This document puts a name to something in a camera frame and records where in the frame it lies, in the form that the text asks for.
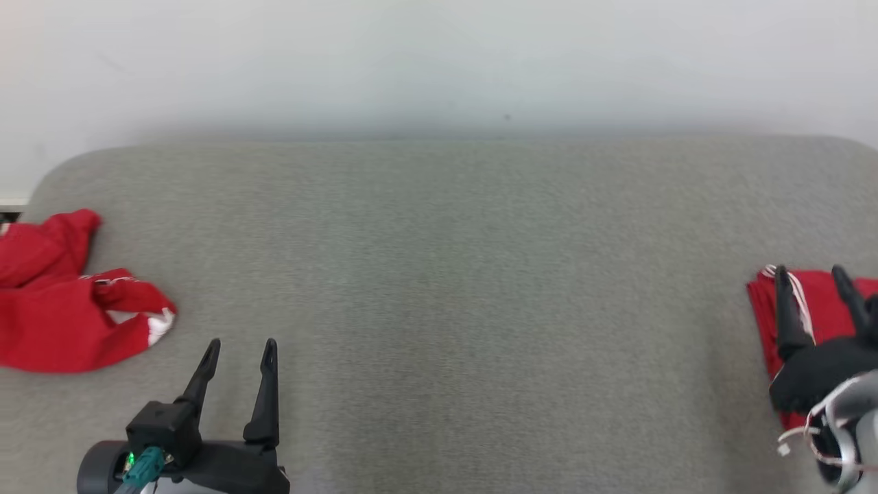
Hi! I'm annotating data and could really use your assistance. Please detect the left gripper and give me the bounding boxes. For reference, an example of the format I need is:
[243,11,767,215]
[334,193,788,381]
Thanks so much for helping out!
[171,338,290,494]

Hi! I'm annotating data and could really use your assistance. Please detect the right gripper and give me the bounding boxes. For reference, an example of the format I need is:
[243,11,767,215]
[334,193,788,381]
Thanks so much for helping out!
[768,264,878,416]

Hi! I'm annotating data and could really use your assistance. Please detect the red jersey with white sleeves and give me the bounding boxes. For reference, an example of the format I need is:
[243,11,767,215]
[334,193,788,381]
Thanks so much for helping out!
[746,264,878,432]

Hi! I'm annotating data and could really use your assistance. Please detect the red shorts with white trim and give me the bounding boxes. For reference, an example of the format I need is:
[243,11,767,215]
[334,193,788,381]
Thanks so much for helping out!
[0,209,178,375]

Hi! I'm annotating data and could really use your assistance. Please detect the teal cable connector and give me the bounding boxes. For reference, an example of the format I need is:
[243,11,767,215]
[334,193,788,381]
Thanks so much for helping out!
[113,446,165,494]

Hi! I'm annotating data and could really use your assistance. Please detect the white and red wire bundle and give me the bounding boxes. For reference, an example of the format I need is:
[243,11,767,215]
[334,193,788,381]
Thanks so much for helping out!
[777,395,878,475]

